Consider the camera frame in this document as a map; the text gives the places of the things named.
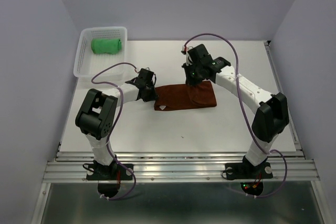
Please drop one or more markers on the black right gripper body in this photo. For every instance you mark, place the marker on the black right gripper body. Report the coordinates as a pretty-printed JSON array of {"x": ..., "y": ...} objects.
[{"x": 193, "y": 75}]

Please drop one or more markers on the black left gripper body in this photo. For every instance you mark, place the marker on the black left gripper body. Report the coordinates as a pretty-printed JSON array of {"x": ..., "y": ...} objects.
[{"x": 150, "y": 95}]

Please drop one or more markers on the brown microfiber towel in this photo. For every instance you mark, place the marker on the brown microfiber towel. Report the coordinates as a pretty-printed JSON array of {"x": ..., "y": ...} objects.
[{"x": 184, "y": 97}]

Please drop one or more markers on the green microfiber towel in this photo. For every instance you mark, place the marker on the green microfiber towel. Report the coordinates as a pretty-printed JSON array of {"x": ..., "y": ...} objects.
[{"x": 106, "y": 46}]

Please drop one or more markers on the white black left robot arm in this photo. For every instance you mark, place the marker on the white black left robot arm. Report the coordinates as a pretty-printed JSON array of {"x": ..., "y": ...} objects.
[{"x": 99, "y": 112}]

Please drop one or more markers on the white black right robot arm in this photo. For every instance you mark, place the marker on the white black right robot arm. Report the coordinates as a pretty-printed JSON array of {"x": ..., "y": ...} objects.
[{"x": 270, "y": 110}]

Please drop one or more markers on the white perforated plastic basket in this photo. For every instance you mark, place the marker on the white perforated plastic basket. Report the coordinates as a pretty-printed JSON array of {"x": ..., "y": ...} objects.
[{"x": 87, "y": 64}]

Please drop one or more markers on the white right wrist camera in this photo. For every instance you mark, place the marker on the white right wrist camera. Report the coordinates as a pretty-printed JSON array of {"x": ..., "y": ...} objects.
[{"x": 188, "y": 60}]

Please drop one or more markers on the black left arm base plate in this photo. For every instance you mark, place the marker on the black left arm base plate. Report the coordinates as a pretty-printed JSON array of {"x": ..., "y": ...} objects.
[{"x": 113, "y": 172}]

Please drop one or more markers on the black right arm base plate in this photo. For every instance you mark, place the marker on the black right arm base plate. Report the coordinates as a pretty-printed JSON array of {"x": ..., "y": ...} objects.
[{"x": 245, "y": 170}]

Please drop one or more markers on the aluminium mounting rail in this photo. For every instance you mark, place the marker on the aluminium mounting rail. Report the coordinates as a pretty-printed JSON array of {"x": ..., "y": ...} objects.
[{"x": 178, "y": 167}]

